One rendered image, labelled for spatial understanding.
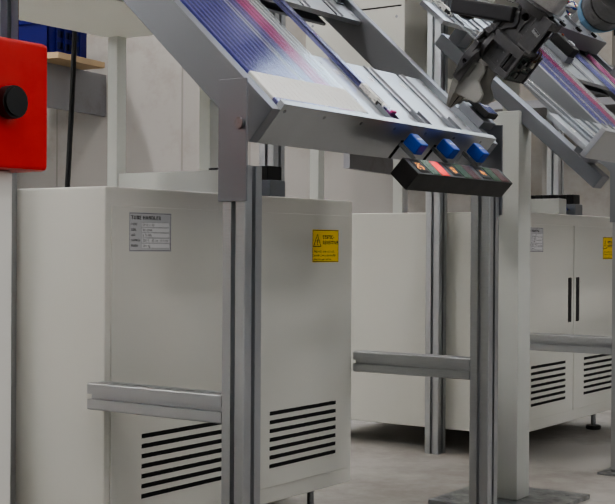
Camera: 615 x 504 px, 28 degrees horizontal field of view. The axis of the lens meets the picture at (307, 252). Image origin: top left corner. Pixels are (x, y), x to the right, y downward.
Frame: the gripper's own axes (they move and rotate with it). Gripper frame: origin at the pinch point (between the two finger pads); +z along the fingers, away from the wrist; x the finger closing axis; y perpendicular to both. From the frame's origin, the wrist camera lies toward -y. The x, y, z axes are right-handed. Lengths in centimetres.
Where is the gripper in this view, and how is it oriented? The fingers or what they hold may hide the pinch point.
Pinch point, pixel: (450, 97)
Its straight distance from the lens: 204.8
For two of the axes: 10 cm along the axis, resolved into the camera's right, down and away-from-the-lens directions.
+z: -5.5, 7.4, 3.9
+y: 6.1, 6.7, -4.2
